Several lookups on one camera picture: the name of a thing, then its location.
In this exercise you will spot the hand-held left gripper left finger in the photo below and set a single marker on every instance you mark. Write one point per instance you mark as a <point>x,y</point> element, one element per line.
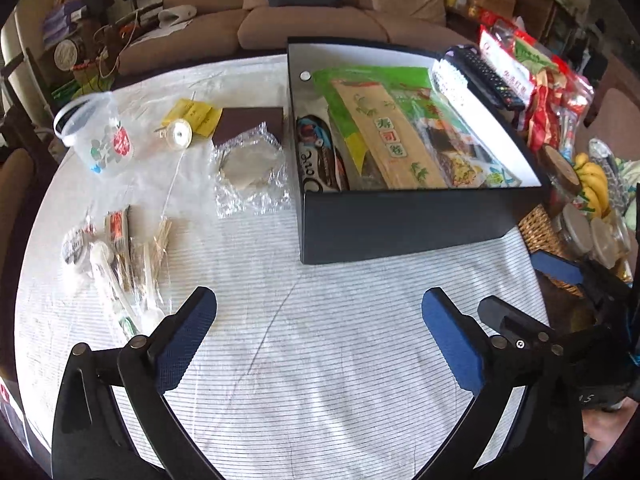
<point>182,335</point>

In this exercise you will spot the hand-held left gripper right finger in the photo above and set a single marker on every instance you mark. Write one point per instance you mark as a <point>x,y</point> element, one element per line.
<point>450,340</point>

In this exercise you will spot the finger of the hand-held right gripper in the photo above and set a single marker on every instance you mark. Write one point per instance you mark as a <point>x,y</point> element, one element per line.
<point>520,327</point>
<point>556,269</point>

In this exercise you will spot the black storage box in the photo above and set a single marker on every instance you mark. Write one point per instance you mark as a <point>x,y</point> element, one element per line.
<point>400,225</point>

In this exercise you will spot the green seaweed sushi packet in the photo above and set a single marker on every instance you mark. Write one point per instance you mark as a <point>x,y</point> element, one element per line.
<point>390,125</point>

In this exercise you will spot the dark chocolate packet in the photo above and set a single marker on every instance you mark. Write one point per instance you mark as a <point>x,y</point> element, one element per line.
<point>320,160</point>

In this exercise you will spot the white striped desktop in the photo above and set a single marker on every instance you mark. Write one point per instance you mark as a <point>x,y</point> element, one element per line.
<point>300,360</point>

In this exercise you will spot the person's right hand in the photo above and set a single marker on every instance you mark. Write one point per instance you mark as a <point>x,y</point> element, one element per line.
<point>602,435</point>

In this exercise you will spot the wicker basket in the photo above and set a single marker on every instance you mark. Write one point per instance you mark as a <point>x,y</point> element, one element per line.
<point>542,240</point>

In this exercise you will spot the glass jar with grey lid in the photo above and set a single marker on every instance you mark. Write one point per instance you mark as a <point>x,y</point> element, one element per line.
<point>576,230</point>
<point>610,242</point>

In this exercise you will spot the clear bag of utensils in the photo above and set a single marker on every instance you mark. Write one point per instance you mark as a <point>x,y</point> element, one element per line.
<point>120,280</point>

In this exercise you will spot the bundle of toothpicks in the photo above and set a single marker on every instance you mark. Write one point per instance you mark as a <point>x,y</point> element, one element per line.
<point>160,250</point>

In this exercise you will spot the bunch of bananas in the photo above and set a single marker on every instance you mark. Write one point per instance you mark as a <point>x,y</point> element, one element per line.
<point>592,185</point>

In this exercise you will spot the jar with wooden lid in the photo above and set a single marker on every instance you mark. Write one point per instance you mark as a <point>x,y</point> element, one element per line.
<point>560,170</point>

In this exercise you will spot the red label sachet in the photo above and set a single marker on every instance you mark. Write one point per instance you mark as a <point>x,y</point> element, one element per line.
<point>118,230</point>

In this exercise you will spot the clear crumpled plastic wrap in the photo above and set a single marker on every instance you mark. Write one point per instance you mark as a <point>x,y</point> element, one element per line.
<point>250,175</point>

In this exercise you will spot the red snack bags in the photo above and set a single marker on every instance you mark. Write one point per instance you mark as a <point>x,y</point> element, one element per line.
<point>535,85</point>

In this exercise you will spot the clear thread spool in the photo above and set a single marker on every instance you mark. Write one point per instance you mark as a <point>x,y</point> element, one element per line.
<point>176,134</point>

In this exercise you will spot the black remote control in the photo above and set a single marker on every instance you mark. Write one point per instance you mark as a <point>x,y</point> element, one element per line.
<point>487,77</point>

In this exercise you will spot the brown wooden armchair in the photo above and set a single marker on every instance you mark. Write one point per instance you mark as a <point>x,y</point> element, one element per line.
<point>15,210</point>

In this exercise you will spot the white lace-edged card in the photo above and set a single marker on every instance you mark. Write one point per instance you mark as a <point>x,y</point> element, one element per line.
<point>447,82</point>

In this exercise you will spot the clear plastic bucket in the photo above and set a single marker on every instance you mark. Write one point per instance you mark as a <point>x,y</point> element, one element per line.
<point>97,135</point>

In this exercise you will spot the yellow paper packet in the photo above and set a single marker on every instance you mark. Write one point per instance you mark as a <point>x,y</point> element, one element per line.
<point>195,115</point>

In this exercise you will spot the dark brown card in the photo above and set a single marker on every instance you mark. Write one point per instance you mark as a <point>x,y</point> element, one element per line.
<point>250,120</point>

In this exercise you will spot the dark wooden cabinet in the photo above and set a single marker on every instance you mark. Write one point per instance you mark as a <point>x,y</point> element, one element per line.
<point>560,15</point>

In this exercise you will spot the round cookie tin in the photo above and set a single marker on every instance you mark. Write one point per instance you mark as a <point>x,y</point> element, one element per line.
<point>68,53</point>

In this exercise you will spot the brown sofa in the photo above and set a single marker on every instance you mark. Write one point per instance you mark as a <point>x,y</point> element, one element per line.
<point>210,25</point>

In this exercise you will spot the white neck massager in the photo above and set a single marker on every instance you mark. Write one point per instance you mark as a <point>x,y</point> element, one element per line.
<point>177,15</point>

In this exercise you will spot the purple tissue boxes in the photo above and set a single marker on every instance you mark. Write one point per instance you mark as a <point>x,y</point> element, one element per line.
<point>62,22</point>

